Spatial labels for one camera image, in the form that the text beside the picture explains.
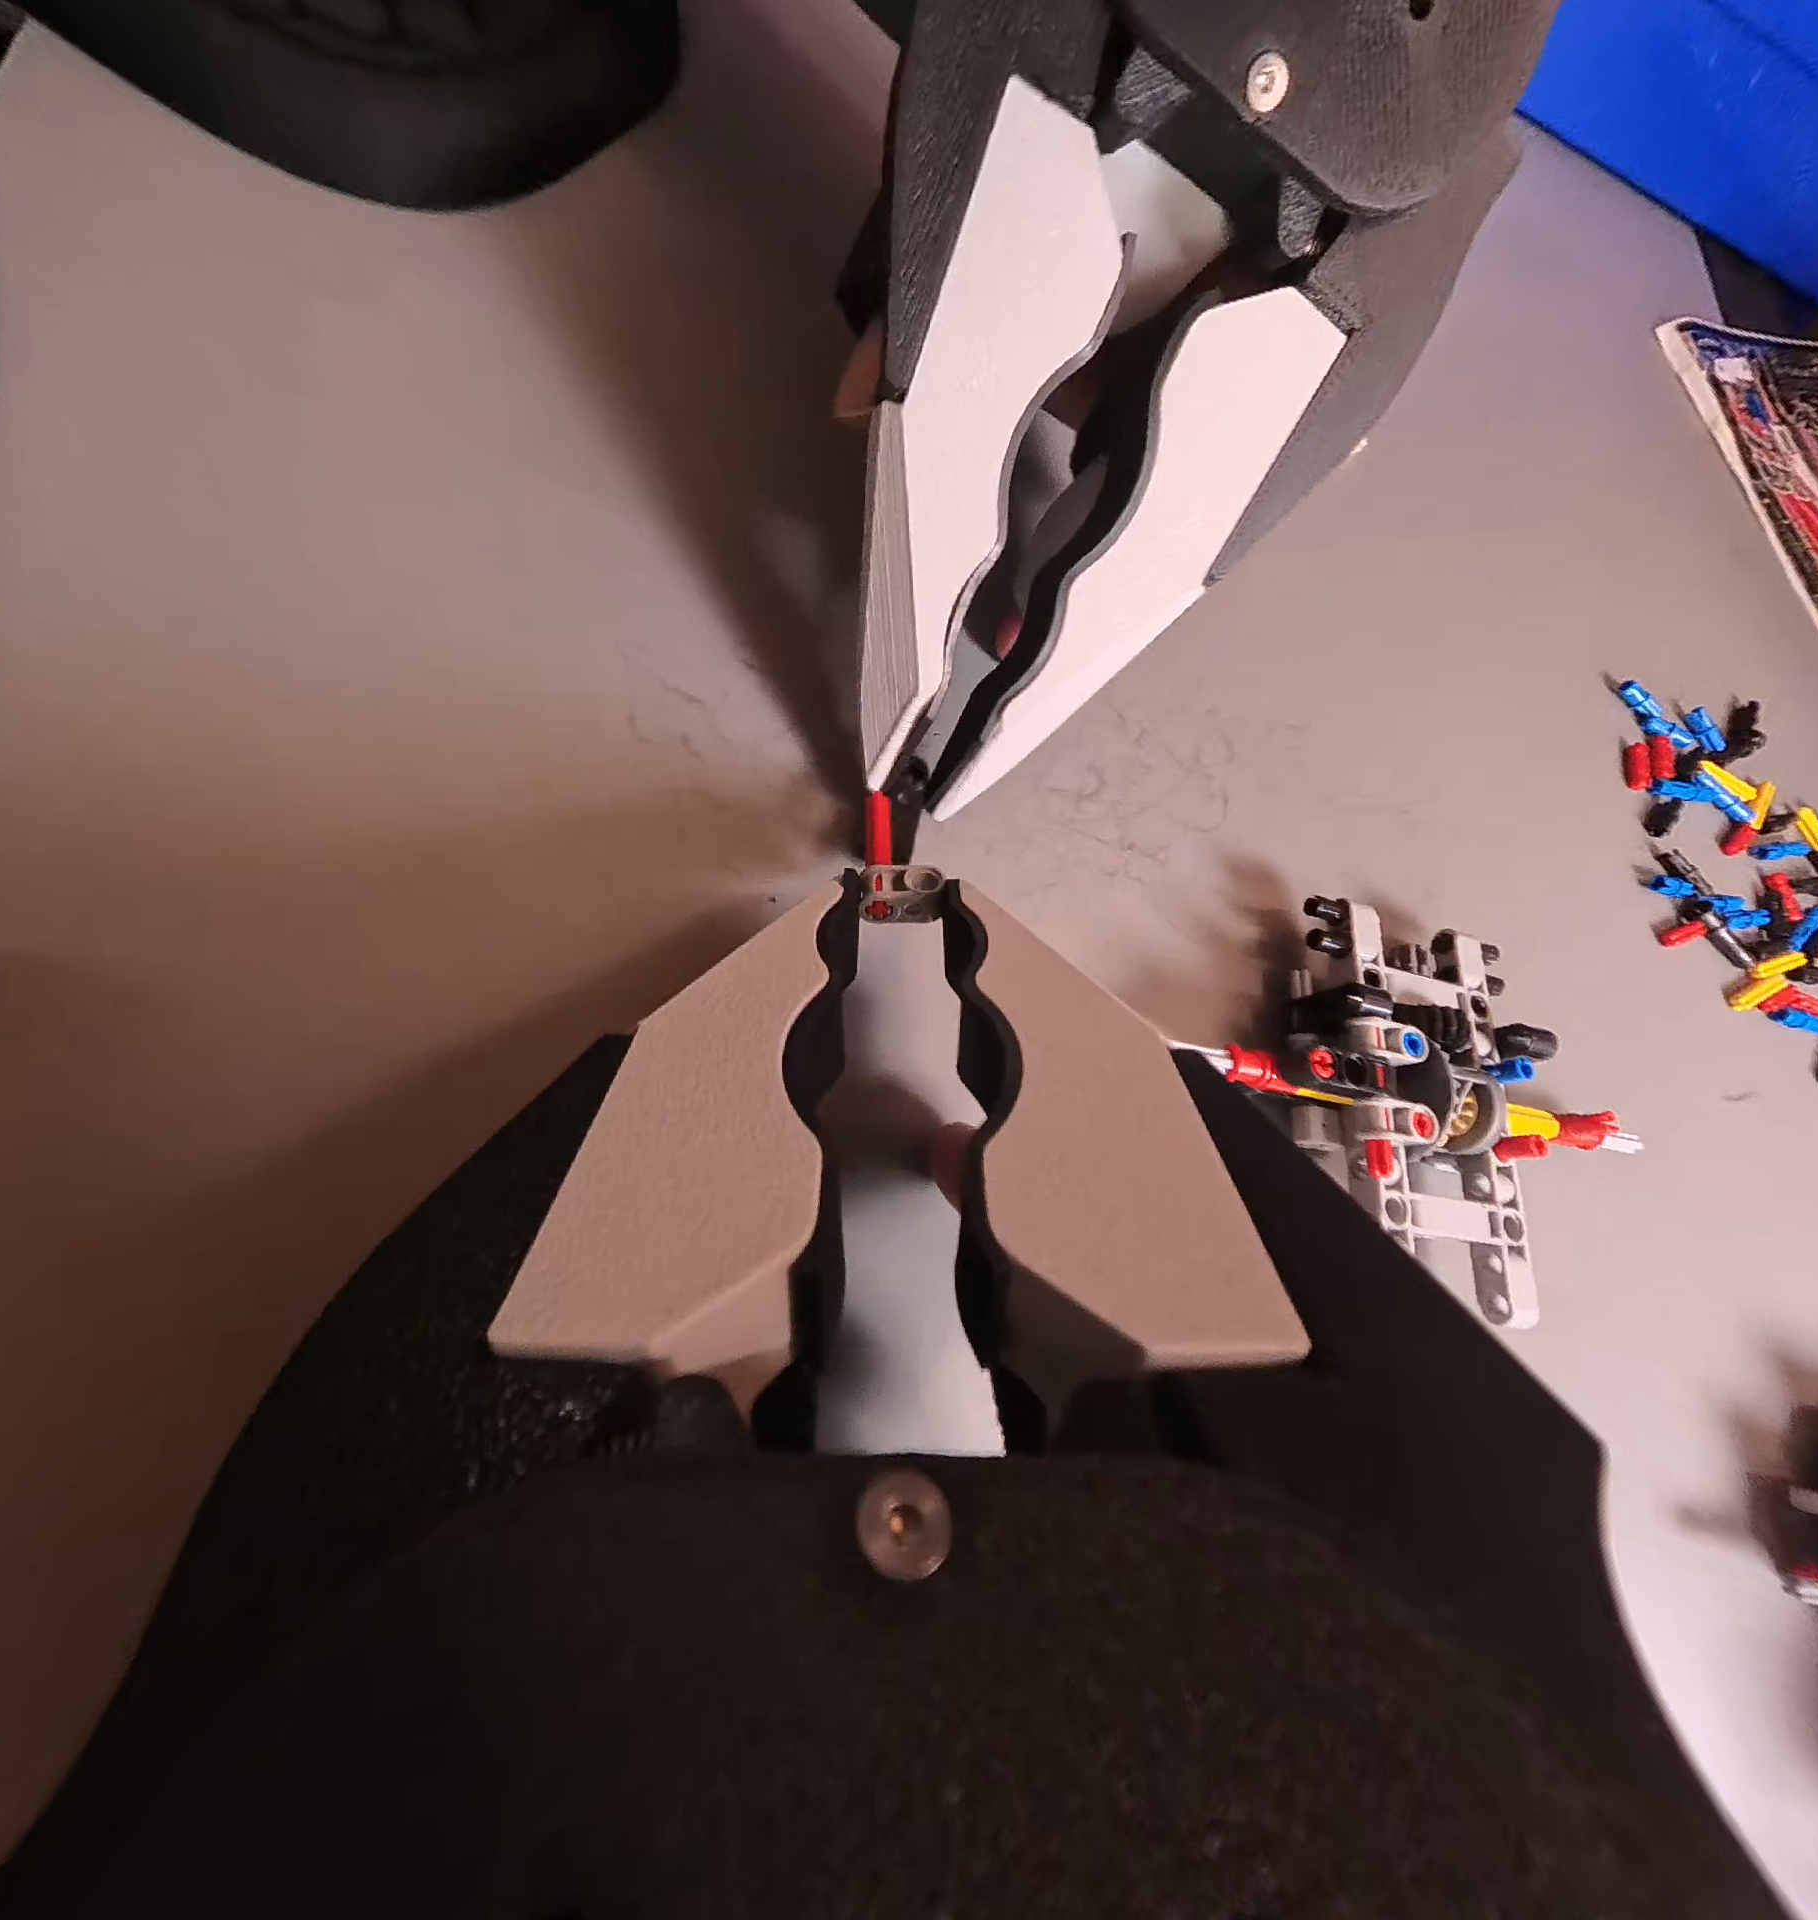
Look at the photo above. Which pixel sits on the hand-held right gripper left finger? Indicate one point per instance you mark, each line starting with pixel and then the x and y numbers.
pixel 668 1200

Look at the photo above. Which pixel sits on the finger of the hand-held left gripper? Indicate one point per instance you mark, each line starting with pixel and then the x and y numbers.
pixel 1223 435
pixel 999 300

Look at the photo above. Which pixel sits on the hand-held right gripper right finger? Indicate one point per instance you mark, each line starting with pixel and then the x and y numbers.
pixel 1133 1200

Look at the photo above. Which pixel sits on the grey lego gearbox assembly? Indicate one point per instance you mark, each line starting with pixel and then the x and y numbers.
pixel 1433 1200

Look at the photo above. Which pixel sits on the grey lego connector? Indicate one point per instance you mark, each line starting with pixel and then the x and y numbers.
pixel 923 897

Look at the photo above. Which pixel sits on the red lego axle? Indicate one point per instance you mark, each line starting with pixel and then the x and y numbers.
pixel 881 831

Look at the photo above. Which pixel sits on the black lego connector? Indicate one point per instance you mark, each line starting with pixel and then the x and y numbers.
pixel 911 774

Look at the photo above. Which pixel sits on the lego sticker sheet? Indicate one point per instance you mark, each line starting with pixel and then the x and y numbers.
pixel 1794 465

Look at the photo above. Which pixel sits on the pile of coloured lego pins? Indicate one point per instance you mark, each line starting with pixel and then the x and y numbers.
pixel 1767 983

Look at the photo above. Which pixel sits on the person's left hand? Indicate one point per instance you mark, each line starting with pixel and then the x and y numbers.
pixel 857 384

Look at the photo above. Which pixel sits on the blue plastic bin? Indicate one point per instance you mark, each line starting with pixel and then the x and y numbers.
pixel 1721 119

